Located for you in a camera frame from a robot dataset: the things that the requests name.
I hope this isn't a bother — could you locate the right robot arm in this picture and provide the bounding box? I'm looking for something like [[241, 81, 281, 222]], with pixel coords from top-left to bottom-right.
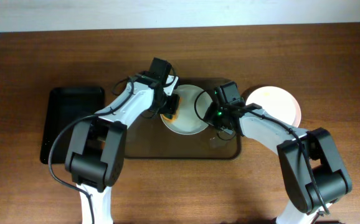
[[201, 82, 352, 223]]

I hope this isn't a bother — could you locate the black small tray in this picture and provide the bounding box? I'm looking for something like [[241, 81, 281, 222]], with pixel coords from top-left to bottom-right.
[[40, 86, 105, 164]]

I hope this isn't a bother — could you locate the green orange sponge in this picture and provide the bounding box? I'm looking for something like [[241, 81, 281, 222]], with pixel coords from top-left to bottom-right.
[[162, 96, 182, 122]]

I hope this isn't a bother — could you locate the pale green plate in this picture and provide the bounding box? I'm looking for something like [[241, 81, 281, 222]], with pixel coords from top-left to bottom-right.
[[161, 85, 208, 135]]

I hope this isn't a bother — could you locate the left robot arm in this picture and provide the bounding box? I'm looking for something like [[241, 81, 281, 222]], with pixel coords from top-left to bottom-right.
[[65, 58, 179, 223]]

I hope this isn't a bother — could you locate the brown plastic tray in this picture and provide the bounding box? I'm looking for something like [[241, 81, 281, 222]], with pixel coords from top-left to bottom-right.
[[125, 78, 242, 160]]

